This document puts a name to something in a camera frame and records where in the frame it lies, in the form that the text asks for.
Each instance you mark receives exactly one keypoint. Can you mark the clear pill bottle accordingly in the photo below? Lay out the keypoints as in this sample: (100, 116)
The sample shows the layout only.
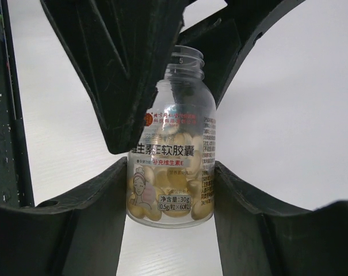
(170, 172)

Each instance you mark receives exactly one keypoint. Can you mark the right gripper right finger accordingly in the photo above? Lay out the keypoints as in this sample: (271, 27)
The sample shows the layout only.
(259, 234)

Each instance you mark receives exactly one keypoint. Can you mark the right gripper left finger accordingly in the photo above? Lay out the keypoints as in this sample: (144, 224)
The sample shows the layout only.
(76, 233)

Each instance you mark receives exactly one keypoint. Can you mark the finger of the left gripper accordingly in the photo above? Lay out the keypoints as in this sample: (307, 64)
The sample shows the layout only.
(120, 50)
(226, 37)

